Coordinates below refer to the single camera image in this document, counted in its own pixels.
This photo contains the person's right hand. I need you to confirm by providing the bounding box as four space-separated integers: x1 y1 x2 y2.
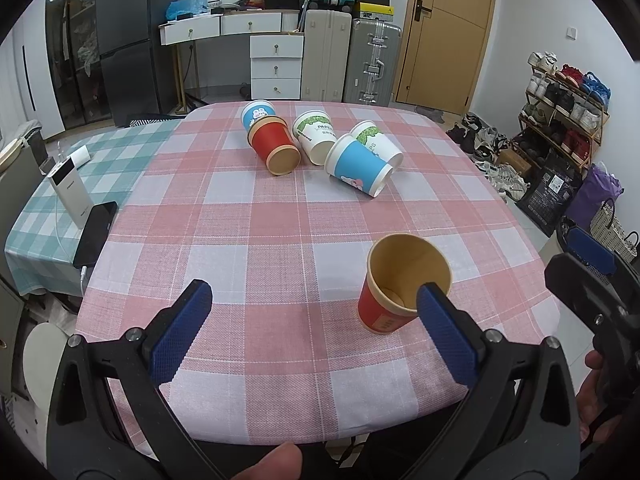
574 349 640 458

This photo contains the white round stool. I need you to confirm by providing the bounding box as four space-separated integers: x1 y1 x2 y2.
20 320 77 397

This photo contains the shoe rack with shoes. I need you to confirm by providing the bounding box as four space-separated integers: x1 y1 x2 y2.
516 51 612 172

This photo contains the pink checked tablecloth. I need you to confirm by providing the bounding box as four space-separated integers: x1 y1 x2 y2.
75 101 562 461

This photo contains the black smartphone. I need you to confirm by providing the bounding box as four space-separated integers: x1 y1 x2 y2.
73 201 119 269

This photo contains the white power bank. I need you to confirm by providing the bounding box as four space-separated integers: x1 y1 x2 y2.
48 157 96 227

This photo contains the pile of shoes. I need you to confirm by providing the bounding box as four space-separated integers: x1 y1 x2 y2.
444 112 532 203

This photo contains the wooden door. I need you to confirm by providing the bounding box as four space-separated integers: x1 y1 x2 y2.
394 0 501 116

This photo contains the grey trash bin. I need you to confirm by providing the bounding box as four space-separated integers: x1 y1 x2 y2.
0 120 49 198

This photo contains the purple plastic bag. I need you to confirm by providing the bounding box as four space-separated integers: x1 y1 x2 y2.
565 162 624 235

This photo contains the blue paper cup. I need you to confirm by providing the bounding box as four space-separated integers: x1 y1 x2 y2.
324 132 395 199
241 100 277 132

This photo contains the beige suitcase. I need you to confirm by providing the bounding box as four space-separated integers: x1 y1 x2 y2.
301 9 354 104

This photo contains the red paper cup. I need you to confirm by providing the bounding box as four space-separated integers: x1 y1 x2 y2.
248 116 302 177
358 233 453 336

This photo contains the silver suitcase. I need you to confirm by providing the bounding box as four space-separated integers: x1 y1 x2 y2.
342 18 404 107

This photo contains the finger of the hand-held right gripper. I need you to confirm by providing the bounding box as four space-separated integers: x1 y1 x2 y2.
556 219 640 281
544 252 628 328

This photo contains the person's left hand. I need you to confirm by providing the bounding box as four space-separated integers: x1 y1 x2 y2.
220 441 304 480

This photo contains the blue plastic bag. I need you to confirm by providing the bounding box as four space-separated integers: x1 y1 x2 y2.
165 0 209 21

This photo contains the white dressing desk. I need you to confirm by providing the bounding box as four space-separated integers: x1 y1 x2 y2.
159 9 306 116

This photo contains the brown cardboard box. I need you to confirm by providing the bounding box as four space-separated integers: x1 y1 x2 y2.
497 148 534 177

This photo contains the white green-print paper cup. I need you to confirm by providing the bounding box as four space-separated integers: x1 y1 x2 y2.
349 120 404 170
292 110 338 166

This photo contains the teal checked tablecloth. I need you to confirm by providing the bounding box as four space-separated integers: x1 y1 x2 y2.
5 119 188 297

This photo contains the small white charger box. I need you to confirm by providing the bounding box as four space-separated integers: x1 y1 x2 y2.
60 145 94 167

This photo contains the glass door cabinet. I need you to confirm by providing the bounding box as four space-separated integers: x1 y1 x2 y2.
44 0 114 137

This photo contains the white drawer unit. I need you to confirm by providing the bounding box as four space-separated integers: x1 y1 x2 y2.
249 34 305 101

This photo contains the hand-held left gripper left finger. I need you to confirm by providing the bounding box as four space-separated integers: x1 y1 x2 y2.
47 280 226 480

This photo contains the black refrigerator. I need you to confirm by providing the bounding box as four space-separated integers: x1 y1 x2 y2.
95 0 167 129

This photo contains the woven basket bag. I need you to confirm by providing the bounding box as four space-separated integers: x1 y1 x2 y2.
590 198 640 264

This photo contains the black shopping bag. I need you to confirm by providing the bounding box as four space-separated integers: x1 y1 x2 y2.
515 152 584 239

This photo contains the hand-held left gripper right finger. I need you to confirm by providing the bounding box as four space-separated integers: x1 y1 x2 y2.
400 283 582 480

